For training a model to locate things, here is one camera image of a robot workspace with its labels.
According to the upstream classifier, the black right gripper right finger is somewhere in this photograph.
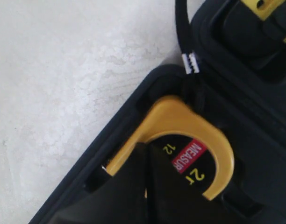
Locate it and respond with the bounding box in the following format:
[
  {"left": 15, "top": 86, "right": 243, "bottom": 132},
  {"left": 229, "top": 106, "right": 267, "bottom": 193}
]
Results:
[{"left": 146, "top": 145, "right": 246, "bottom": 224}]

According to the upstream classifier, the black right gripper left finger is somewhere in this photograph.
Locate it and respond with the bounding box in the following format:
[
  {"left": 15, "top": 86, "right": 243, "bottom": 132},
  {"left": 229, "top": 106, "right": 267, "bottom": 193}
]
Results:
[{"left": 50, "top": 143, "right": 147, "bottom": 224}]

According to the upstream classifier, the yellow tape measure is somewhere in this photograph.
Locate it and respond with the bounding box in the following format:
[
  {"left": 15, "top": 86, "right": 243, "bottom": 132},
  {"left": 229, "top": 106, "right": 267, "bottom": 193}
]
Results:
[{"left": 102, "top": 0, "right": 235, "bottom": 201}]

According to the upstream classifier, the yellow utility knife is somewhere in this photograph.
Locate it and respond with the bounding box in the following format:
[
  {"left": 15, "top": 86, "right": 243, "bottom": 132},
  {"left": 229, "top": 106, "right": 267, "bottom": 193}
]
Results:
[{"left": 241, "top": 0, "right": 286, "bottom": 44}]

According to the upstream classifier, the black plastic tool case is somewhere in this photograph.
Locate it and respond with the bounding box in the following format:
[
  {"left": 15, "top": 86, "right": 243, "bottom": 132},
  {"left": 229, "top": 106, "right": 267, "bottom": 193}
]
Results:
[{"left": 31, "top": 0, "right": 286, "bottom": 224}]

